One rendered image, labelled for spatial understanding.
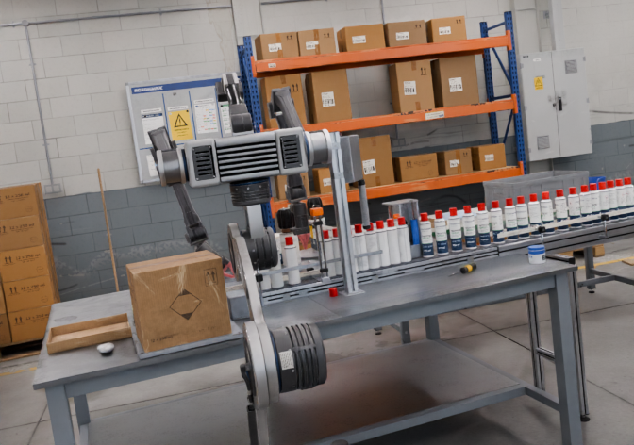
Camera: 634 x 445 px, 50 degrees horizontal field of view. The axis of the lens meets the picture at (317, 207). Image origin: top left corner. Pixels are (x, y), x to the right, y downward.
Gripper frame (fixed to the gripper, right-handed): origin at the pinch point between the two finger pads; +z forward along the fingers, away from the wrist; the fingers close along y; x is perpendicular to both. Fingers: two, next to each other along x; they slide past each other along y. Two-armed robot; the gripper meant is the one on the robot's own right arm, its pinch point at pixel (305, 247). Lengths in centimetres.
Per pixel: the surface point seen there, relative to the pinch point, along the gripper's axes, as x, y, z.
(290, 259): 8.6, 9.9, 2.4
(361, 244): 8.6, -23.1, 1.9
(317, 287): 11.5, 0.5, 15.6
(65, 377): 54, 101, 17
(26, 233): -312, 139, 1
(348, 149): 24.1, -16.7, -40.4
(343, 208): 22.2, -12.1, -16.7
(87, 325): -5, 94, 16
